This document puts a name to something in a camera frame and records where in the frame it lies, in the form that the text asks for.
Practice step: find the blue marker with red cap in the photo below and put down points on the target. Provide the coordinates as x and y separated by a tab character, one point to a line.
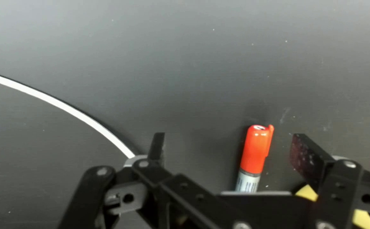
255	152

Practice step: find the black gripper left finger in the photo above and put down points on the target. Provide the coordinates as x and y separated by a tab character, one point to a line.
163	200

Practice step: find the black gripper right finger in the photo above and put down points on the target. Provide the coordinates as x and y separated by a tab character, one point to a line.
341	185

